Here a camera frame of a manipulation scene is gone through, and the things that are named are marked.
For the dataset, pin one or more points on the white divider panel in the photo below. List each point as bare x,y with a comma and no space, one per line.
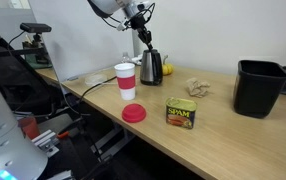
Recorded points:
79,50

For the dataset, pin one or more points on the red silicone cup lid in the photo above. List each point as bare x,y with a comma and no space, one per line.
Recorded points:
133,113

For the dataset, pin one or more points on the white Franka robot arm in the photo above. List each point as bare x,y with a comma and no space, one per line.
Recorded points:
3,140

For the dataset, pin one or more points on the Spam meat can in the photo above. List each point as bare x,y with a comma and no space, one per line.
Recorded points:
181,113

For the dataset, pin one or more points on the crumpled brown paper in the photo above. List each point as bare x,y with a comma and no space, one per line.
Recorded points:
197,87

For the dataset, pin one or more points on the black stereo camera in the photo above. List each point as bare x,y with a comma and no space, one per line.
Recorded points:
35,27

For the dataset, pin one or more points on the white cup with red sleeve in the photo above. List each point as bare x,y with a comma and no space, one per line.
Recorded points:
126,81

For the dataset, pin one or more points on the black landfill bin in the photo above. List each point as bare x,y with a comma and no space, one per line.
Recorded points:
258,90

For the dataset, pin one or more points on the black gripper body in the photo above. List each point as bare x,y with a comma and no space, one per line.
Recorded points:
142,28

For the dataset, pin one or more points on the aluminium profile bracket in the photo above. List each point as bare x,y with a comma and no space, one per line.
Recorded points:
46,141

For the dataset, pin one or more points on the stainless steel electric kettle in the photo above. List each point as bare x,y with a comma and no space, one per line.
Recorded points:
151,68

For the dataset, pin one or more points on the small yellow pumpkin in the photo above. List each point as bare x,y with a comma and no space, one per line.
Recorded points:
167,69

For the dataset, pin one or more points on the clear plastic water bottle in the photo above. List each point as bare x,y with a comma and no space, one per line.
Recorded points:
125,58

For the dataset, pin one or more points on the green camera stand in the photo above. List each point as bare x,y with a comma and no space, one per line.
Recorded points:
38,58

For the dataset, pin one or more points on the red plastic cup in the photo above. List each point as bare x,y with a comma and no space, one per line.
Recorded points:
29,128

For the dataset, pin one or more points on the clear plastic lid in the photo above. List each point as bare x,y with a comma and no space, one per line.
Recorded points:
95,79

